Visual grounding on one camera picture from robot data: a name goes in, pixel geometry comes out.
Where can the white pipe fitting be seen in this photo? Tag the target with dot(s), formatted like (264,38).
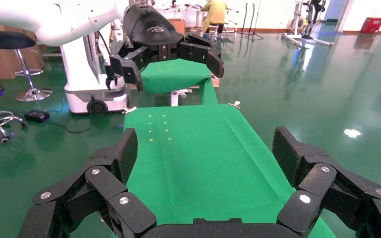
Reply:
(174,98)

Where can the black power box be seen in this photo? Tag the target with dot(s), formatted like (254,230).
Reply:
(36,116)

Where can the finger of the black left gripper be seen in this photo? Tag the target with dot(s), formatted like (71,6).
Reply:
(128,62)
(207,52)

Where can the small brown cardboard box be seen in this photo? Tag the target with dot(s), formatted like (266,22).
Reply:
(177,24)

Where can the red box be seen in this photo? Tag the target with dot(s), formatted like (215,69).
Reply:
(372,25)

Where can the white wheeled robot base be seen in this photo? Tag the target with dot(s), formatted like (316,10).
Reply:
(78,75)

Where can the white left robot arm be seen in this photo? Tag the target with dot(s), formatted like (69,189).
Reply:
(46,26)

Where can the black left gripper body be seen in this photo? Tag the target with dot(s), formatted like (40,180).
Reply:
(151,29)

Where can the person in yellow jacket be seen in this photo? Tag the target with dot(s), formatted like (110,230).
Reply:
(215,13)

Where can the black stool chrome disc base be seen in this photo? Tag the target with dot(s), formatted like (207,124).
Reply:
(11,39)

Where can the white equipment stand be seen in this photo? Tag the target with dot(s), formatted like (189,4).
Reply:
(312,16)

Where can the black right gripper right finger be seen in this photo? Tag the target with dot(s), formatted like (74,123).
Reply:
(341,197)

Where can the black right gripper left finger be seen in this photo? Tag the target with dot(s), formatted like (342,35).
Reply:
(78,197)

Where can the green table cloth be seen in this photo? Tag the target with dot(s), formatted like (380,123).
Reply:
(174,77)
(203,164)

